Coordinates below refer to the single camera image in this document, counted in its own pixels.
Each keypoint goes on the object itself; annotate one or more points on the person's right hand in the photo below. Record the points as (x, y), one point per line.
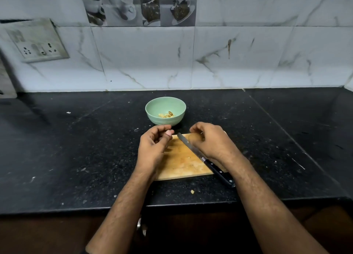
(215, 145)

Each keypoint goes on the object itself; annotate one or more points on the person's left hand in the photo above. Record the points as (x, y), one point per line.
(150, 152)

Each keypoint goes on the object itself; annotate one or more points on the person's right fingers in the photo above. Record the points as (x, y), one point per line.
(198, 129)

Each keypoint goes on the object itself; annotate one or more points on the person's left thumb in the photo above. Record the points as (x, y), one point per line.
(167, 139)

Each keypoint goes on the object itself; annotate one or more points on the person's left forearm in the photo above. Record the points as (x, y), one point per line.
(124, 209)

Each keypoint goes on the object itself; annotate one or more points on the person's right forearm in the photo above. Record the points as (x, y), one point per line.
(264, 207)

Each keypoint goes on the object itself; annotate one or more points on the green ribbed bowl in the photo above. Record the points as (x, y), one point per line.
(165, 120)

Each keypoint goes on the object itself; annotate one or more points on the chopped food pieces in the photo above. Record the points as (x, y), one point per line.
(166, 115)

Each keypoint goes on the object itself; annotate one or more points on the wooden cutting board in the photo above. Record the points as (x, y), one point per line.
(179, 163)

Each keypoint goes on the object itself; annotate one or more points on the decorative cup picture tile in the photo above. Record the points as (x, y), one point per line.
(138, 6)

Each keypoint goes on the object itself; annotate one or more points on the white wall socket plate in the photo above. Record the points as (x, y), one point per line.
(37, 41)

